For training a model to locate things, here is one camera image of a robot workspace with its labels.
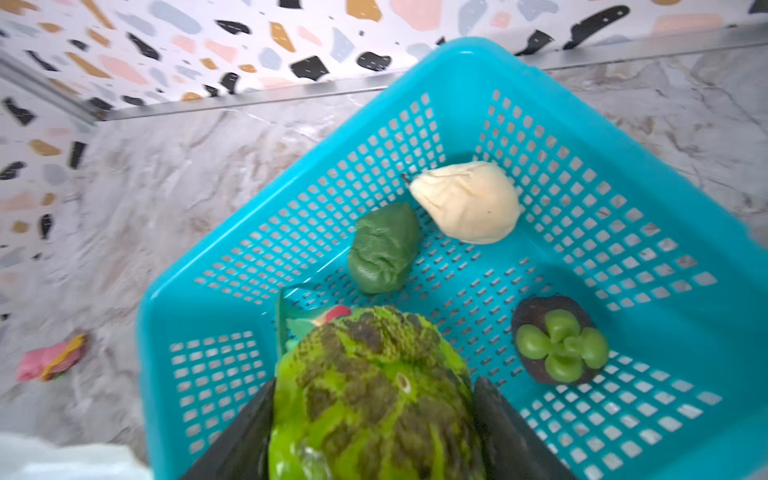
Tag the green custard apple fruit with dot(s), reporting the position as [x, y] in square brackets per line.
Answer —
[376, 394]

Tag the cream pear shaped fruit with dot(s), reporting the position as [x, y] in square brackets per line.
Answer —
[473, 202]

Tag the pink yellow plush toy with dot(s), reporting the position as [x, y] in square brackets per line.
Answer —
[46, 363]

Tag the teal plastic basket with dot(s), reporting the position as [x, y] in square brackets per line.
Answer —
[670, 278]

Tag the purple mangosteen green top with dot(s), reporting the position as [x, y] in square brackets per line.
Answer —
[557, 341]

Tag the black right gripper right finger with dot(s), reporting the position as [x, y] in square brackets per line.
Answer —
[510, 447]

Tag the red dragon fruit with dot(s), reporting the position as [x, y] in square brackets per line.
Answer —
[293, 323]

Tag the white plastic bag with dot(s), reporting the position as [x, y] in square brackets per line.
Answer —
[24, 457]

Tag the dark green avocado fruit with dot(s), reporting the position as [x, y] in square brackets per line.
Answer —
[385, 245]

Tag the silver corner frame post left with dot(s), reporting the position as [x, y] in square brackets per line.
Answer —
[37, 85]

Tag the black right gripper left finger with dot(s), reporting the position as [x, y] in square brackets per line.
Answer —
[241, 451]

